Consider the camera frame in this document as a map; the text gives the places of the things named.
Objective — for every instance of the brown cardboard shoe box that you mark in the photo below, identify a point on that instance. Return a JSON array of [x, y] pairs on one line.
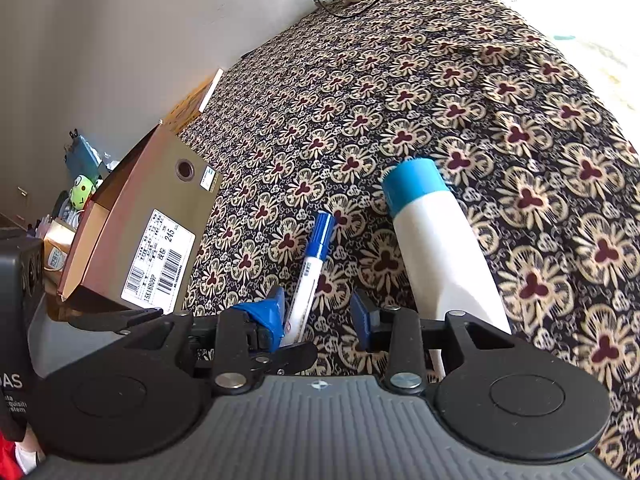
[[150, 185]]

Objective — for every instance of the yellow book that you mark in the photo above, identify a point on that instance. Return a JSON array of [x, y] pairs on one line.
[[192, 102]]

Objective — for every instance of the blue capped marker pen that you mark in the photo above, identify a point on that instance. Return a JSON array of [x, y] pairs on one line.
[[312, 260]]

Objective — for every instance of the floral patterned blanket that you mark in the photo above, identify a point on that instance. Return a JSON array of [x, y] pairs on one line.
[[450, 85]]

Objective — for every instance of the blue bag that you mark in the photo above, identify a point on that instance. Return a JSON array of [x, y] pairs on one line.
[[82, 157]]

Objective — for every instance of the white tube with blue cap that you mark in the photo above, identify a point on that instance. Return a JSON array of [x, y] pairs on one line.
[[440, 240]]

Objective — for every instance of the small beige carton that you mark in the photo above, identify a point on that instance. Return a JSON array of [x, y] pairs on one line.
[[57, 250]]

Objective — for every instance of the green frog plush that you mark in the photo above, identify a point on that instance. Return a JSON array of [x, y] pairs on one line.
[[82, 192]]

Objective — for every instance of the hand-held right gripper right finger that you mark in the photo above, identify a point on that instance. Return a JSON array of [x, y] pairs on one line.
[[362, 317]]

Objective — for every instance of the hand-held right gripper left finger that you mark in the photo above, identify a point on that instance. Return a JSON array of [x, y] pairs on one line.
[[270, 317]]

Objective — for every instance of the pale striped bed sheet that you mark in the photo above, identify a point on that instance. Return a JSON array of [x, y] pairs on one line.
[[590, 35]]

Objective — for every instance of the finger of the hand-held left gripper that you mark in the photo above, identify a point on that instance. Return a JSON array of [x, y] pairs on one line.
[[115, 321], [295, 355]]

